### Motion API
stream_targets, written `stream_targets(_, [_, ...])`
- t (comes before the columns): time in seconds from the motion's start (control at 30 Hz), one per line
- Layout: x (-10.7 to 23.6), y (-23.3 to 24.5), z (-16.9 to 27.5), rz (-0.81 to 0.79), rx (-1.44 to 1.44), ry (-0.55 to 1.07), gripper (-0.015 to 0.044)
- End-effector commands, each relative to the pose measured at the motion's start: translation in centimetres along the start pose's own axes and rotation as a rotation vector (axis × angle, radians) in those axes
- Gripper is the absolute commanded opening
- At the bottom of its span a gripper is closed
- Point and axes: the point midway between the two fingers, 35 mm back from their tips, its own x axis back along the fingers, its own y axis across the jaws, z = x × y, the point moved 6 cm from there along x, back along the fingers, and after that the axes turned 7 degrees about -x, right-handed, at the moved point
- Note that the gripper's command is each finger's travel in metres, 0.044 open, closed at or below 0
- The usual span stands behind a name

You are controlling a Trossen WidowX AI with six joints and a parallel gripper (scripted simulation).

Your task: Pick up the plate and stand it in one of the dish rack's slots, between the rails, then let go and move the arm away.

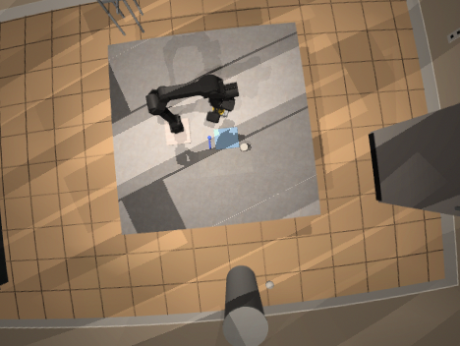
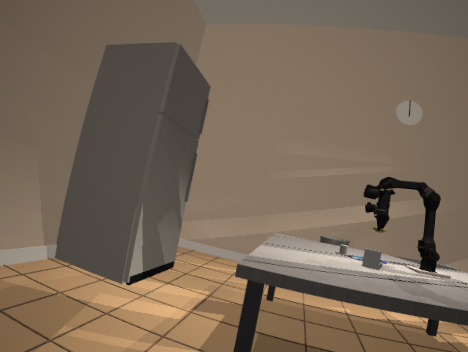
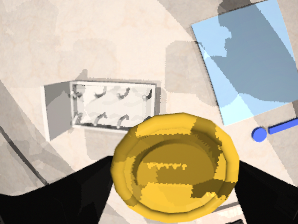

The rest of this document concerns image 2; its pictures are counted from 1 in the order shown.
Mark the white dish rack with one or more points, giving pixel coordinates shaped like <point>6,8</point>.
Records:
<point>372,259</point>

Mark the light blue flat mat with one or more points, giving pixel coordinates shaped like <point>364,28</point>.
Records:
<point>356,257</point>

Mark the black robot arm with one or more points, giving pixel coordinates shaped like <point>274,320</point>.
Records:
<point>431,200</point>

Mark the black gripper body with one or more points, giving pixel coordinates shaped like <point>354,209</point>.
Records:
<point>382,209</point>

